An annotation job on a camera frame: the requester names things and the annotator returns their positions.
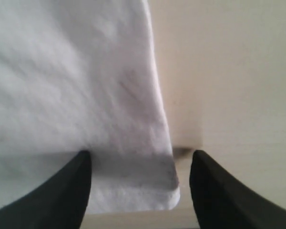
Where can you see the white t-shirt red logo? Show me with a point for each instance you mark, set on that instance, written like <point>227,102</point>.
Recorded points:
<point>81,75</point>

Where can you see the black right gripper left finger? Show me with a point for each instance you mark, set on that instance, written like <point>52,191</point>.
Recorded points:
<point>59,203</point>

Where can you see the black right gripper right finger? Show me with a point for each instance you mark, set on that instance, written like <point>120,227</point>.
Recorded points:
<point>222,202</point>

